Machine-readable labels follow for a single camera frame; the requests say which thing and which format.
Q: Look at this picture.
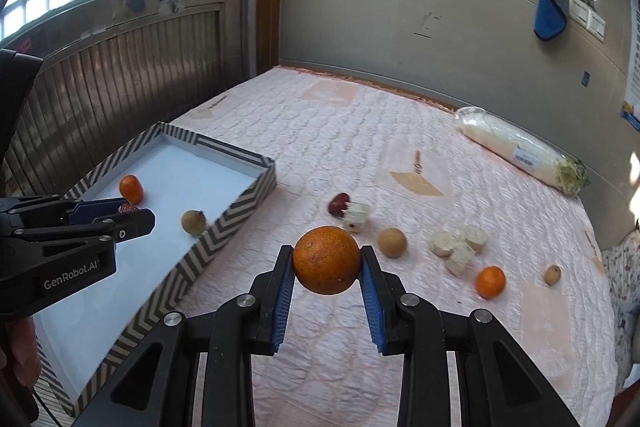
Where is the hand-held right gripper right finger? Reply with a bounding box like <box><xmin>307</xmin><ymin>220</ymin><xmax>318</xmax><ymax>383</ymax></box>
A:
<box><xmin>359</xmin><ymin>245</ymin><xmax>583</xmax><ymax>427</ymax></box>

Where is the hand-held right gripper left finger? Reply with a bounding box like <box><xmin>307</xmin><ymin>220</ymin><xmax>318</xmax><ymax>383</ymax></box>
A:
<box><xmin>72</xmin><ymin>245</ymin><xmax>296</xmax><ymax>427</ymax></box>

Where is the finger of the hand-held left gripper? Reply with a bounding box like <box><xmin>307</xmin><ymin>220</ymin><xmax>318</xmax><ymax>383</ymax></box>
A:
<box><xmin>0</xmin><ymin>194</ymin><xmax>128</xmax><ymax>226</ymax></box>
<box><xmin>10</xmin><ymin>207</ymin><xmax>157</xmax><ymax>258</ymax></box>

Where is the small orange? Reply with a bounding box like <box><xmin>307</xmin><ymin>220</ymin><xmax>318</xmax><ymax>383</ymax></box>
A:
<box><xmin>119</xmin><ymin>175</ymin><xmax>144</xmax><ymax>204</ymax></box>
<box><xmin>475</xmin><ymin>266</ymin><xmax>507</xmax><ymax>300</ymax></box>

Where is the large orange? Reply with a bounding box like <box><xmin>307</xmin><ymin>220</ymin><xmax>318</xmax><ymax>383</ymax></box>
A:
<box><xmin>292</xmin><ymin>226</ymin><xmax>362</xmax><ymax>295</ymax></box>

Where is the striped cardboard box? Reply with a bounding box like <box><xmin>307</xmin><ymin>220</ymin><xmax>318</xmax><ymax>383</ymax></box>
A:
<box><xmin>32</xmin><ymin>122</ymin><xmax>277</xmax><ymax>418</ymax></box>

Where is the person's left hand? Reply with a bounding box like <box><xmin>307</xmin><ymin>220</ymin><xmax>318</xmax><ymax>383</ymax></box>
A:
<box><xmin>0</xmin><ymin>317</ymin><xmax>40</xmax><ymax>392</ymax></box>

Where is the plastic-wrapped white daikon radish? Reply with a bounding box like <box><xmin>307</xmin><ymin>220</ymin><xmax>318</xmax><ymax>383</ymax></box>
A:
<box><xmin>454</xmin><ymin>106</ymin><xmax>592</xmax><ymax>198</ymax></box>

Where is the floral quilt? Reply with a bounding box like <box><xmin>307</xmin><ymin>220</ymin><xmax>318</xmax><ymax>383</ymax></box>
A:
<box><xmin>600</xmin><ymin>227</ymin><xmax>640</xmax><ymax>388</ymax></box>

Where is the white wall calendar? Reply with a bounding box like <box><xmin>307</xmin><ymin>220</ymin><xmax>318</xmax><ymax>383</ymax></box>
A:
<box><xmin>620</xmin><ymin>0</ymin><xmax>640</xmax><ymax>130</ymax></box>

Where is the white wall switch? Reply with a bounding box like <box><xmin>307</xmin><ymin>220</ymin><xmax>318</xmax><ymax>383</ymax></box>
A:
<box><xmin>569</xmin><ymin>0</ymin><xmax>592</xmax><ymax>26</ymax></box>
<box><xmin>586</xmin><ymin>9</ymin><xmax>607</xmax><ymax>42</ymax></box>

